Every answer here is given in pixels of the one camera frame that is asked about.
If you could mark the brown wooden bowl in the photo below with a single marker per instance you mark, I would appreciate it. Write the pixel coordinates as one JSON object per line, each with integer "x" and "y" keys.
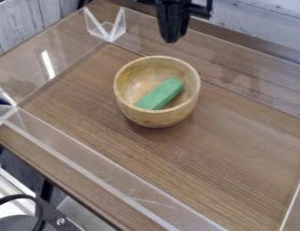
{"x": 140, "y": 76}

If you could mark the black metal table leg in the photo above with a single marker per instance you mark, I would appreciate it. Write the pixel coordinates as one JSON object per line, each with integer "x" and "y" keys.
{"x": 48, "y": 190}

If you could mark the clear acrylic tray wall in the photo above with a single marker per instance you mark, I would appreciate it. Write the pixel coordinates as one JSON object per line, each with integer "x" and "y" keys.
{"x": 220, "y": 172}

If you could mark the blue object at edge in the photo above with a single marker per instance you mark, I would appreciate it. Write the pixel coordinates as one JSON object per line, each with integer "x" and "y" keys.
{"x": 4, "y": 102}

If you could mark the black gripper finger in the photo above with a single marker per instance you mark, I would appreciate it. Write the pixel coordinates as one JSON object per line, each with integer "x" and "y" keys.
{"x": 183, "y": 18}
{"x": 163, "y": 6}

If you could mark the grey metal bracket with screw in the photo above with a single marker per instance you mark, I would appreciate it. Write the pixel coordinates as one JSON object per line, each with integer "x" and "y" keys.
{"x": 56, "y": 221}

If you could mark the clear acrylic corner bracket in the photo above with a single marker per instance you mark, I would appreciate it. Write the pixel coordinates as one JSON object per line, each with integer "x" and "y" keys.
{"x": 105, "y": 31}

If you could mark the green rectangular block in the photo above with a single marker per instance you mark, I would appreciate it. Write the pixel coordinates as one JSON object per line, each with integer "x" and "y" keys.
{"x": 161, "y": 94}

